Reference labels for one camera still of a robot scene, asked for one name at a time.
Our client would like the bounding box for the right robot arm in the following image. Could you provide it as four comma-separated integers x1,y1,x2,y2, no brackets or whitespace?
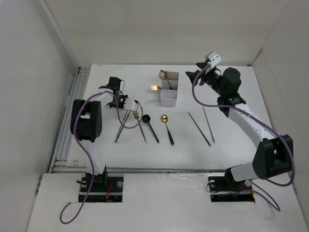
185,62,295,190

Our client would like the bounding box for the aluminium rail left side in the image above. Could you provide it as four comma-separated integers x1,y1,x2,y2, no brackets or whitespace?
48,66,91,173

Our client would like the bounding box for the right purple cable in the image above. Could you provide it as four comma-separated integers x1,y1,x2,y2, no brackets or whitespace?
192,63,295,212

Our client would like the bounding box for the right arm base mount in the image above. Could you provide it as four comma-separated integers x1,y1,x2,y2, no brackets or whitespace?
207,176,255,203

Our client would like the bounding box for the aluminium rail front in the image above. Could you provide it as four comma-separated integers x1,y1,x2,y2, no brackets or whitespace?
107,168,225,175

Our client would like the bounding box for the gold green-handled fork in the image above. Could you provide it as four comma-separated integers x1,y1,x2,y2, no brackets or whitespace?
151,86,162,91
165,71,173,90

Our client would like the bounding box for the white three-compartment container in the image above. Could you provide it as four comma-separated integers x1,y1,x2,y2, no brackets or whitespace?
160,71,179,107

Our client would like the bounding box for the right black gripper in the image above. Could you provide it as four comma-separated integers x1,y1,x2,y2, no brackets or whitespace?
185,62,226,97

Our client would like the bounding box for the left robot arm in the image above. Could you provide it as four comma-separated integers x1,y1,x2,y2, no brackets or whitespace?
70,77,138,192

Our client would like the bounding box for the rose gold fork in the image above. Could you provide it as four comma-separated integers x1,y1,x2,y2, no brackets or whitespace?
133,111,147,143

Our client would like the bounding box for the right black chopstick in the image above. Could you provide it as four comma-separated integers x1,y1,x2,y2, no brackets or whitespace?
188,112,211,146

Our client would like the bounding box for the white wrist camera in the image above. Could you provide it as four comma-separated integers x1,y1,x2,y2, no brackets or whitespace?
123,98,140,111
205,51,222,71

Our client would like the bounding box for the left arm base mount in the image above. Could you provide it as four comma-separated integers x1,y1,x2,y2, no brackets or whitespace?
76,175,124,203

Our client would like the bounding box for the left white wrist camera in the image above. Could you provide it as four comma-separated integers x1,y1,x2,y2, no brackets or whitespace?
123,98,140,111

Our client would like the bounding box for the black spoon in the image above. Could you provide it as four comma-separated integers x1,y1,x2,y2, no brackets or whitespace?
142,115,160,144

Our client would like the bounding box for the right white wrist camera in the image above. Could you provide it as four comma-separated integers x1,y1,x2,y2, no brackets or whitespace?
205,51,222,71

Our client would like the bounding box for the aluminium rail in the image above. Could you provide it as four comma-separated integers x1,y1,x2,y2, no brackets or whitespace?
107,168,225,175
48,66,91,173

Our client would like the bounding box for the white ceramic spoon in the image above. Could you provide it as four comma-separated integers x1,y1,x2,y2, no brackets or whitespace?
158,70,167,80

